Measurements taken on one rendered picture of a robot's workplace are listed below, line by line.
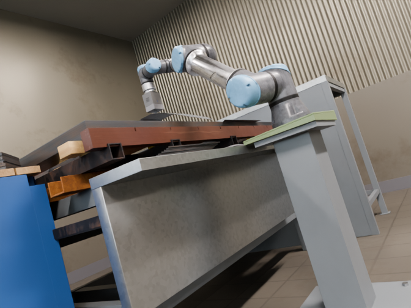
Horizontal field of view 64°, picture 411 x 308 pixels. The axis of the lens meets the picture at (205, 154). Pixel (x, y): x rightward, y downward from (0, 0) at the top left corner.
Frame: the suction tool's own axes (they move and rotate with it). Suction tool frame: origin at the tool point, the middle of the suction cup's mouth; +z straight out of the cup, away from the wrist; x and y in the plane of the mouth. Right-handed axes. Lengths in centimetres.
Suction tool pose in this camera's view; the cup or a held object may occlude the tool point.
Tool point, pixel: (158, 118)
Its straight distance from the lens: 188.7
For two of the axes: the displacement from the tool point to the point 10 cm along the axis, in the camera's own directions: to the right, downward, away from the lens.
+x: 8.0, -3.0, -5.2
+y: -5.2, 0.6, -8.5
